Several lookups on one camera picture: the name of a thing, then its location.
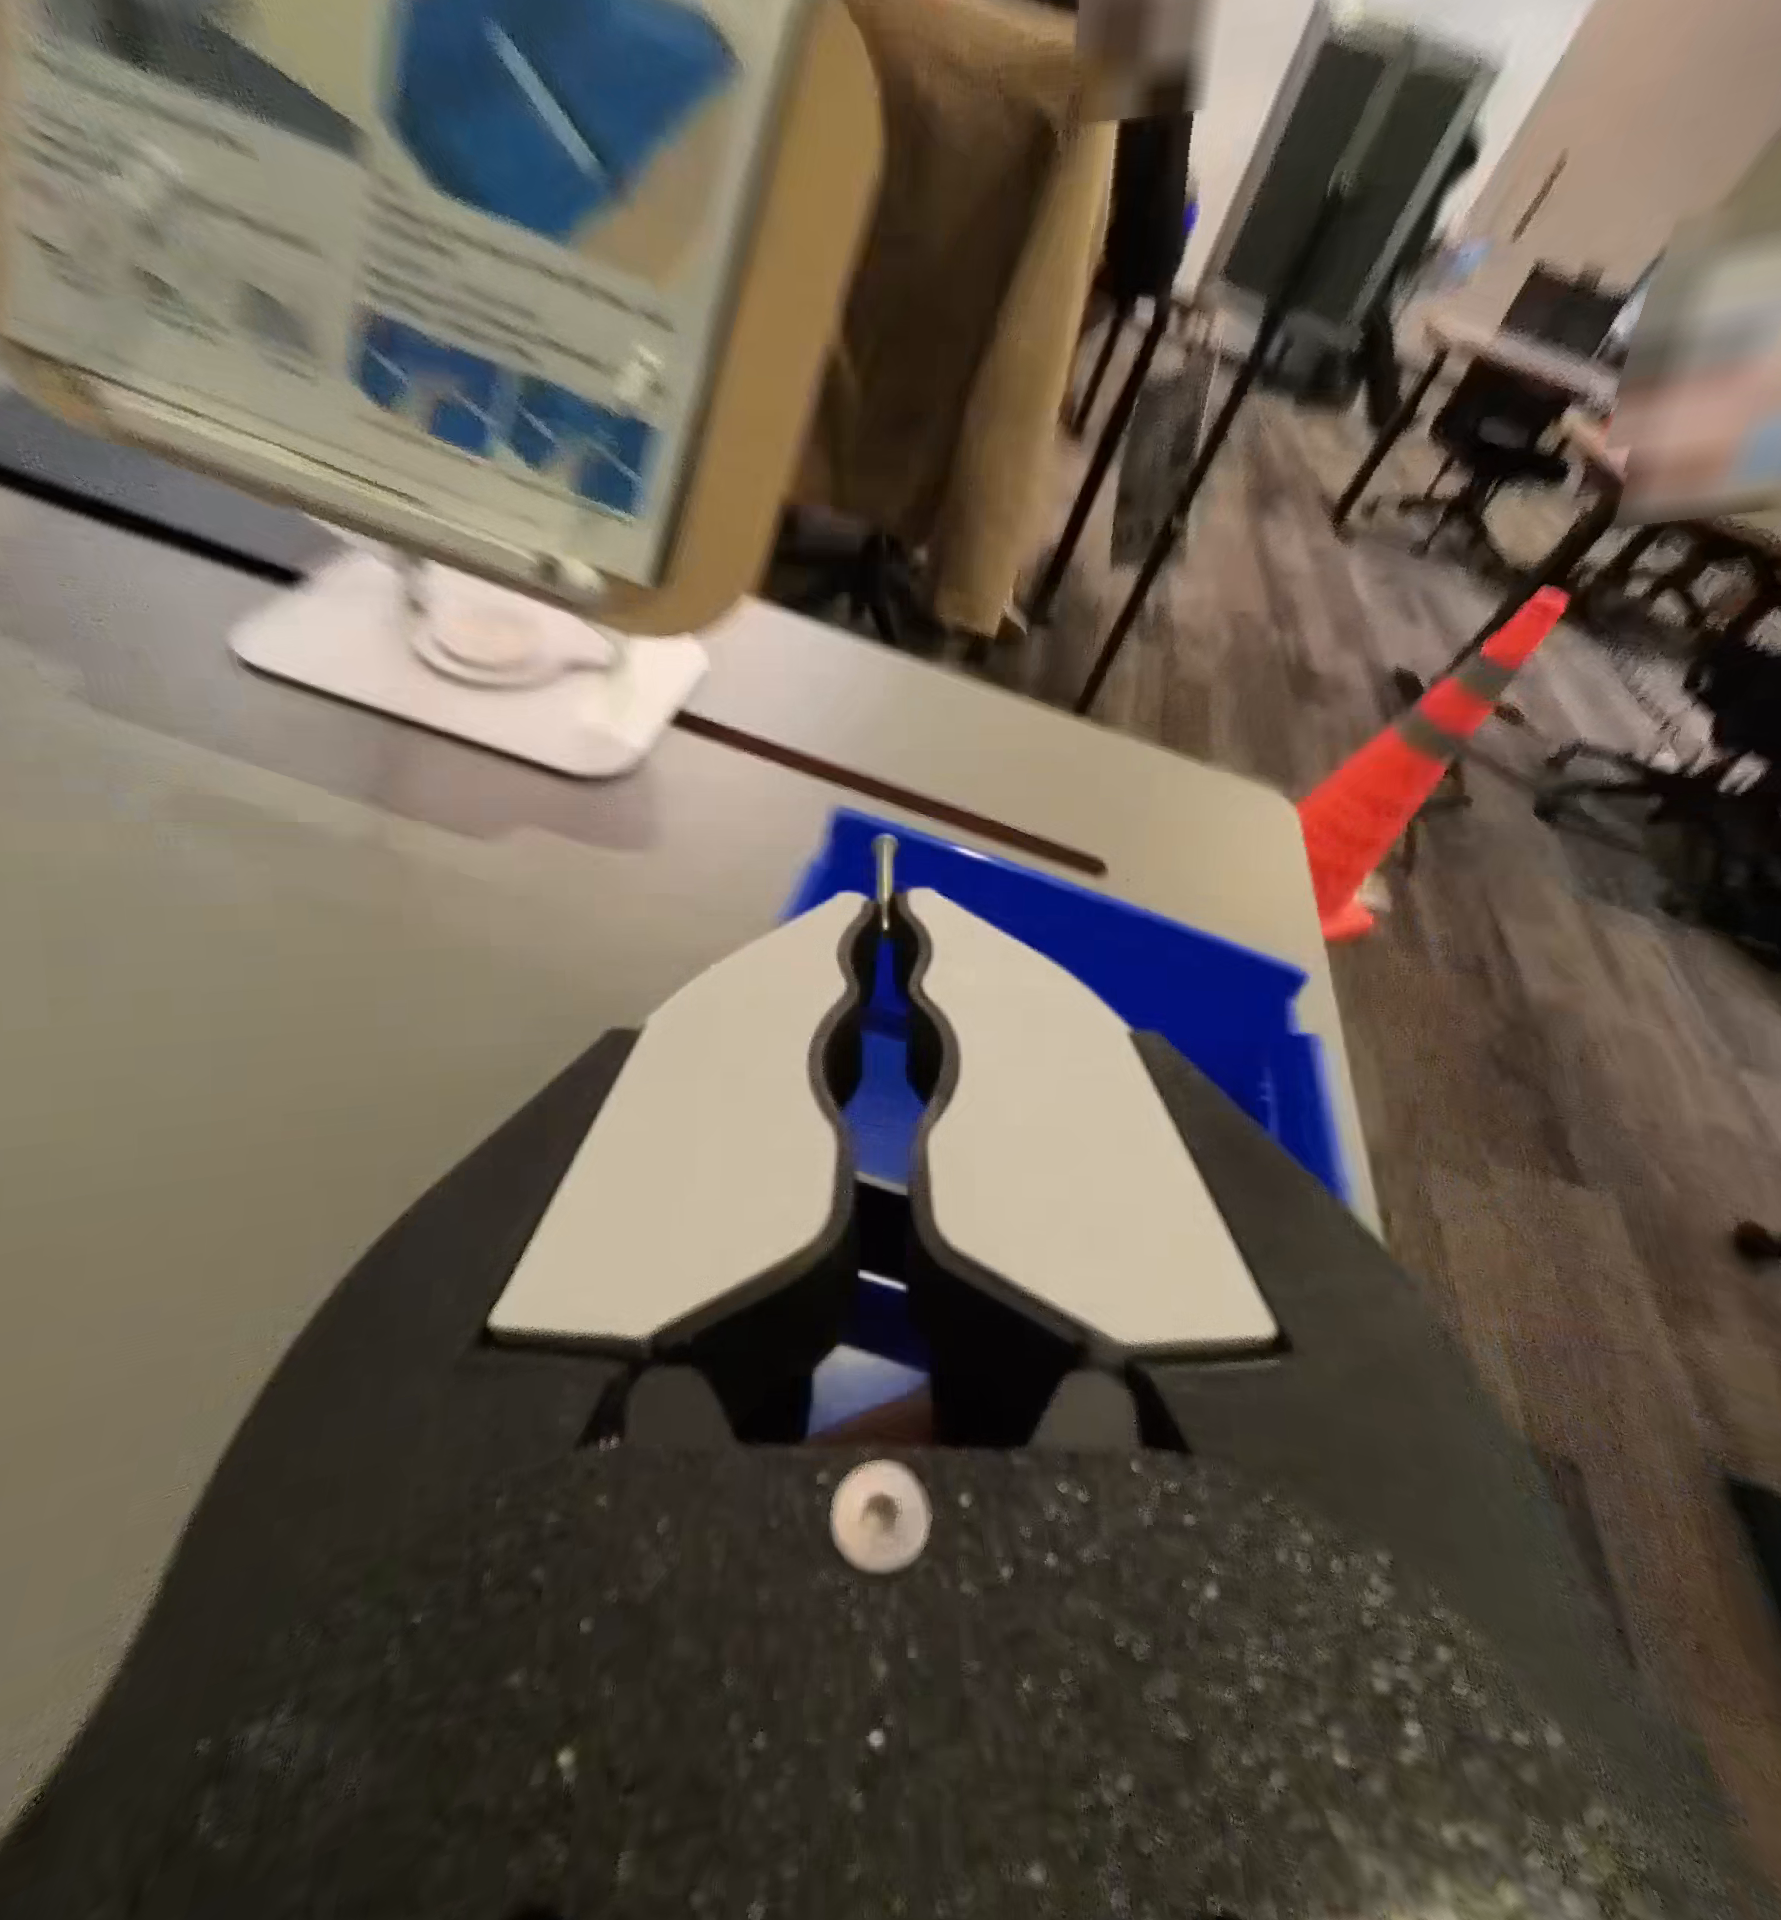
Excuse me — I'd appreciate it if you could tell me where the wooden desk with monitor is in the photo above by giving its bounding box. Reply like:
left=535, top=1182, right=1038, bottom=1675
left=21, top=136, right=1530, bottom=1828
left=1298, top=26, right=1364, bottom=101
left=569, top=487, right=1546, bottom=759
left=1332, top=255, right=1781, bottom=632

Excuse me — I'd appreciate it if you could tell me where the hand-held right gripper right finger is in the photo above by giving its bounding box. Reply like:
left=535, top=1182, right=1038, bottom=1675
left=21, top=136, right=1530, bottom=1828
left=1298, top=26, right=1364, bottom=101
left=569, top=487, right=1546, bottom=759
left=897, top=888, right=1283, bottom=1365

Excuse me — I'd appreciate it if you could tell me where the person in tan trousers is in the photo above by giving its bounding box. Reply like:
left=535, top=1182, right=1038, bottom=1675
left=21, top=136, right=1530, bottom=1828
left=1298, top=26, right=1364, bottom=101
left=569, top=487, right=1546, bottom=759
left=813, top=0, right=1121, bottom=645

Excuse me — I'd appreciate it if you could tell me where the black office chair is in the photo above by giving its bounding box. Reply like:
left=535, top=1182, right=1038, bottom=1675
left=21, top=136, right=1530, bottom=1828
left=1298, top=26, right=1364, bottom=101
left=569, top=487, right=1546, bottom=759
left=1540, top=597, right=1781, bottom=985

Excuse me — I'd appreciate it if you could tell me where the orange traffic cone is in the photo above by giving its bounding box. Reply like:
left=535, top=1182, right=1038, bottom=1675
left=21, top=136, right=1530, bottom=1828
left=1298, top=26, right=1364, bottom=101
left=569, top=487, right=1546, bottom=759
left=1292, top=585, right=1574, bottom=947

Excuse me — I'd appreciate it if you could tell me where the display screen with white stand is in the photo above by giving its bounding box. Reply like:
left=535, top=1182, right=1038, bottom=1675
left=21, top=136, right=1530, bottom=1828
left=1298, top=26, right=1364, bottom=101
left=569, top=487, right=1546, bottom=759
left=0, top=0, right=893, bottom=782

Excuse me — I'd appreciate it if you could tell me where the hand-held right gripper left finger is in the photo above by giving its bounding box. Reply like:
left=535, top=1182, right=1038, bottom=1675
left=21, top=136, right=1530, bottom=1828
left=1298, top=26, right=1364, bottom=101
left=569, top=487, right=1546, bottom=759
left=484, top=888, right=893, bottom=1355

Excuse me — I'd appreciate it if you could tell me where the blue plastic bin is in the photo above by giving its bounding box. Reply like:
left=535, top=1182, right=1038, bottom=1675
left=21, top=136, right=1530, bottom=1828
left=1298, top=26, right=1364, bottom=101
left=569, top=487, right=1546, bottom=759
left=780, top=806, right=1352, bottom=1444

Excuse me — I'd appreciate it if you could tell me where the black tripod stand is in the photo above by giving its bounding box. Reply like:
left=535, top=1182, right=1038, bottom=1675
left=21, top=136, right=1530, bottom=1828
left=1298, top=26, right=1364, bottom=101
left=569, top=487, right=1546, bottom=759
left=1074, top=164, right=1373, bottom=721

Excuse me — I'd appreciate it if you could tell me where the dark cabinet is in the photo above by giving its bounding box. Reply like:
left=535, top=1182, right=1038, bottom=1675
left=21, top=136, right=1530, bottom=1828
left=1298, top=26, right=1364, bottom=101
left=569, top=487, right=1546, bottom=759
left=1216, top=26, right=1495, bottom=411

